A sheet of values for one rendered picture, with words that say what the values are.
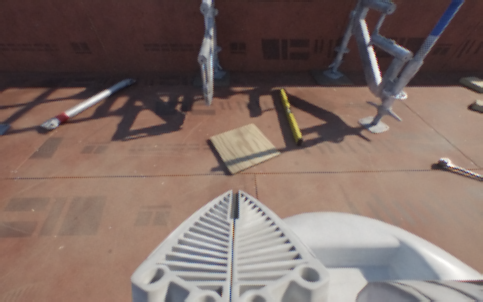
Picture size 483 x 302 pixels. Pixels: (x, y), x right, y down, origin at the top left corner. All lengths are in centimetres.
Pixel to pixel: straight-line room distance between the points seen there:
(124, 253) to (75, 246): 20
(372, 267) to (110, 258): 82
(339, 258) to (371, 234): 8
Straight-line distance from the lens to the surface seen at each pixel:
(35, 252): 108
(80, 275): 94
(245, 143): 105
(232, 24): 181
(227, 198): 17
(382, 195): 110
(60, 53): 240
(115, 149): 125
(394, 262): 56
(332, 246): 46
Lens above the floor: 75
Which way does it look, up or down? 47 degrees down
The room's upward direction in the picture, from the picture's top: 1 degrees clockwise
